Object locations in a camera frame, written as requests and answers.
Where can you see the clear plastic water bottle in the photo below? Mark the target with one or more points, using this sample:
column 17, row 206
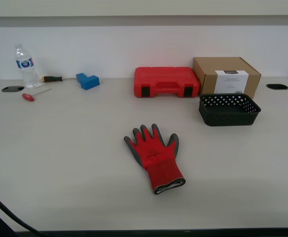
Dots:
column 26, row 67

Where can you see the red plastic tool case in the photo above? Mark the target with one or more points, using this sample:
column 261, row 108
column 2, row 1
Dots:
column 166, row 81

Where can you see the red and grey work glove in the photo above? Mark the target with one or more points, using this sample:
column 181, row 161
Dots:
column 156, row 153

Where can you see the black perforated plastic basket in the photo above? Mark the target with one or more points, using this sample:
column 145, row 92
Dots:
column 229, row 116

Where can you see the blue L-shaped foam block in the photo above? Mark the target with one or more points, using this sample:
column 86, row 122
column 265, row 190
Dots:
column 87, row 81

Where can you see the brown cardboard box white label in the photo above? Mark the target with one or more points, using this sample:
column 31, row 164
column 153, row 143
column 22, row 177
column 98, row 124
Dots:
column 226, row 76

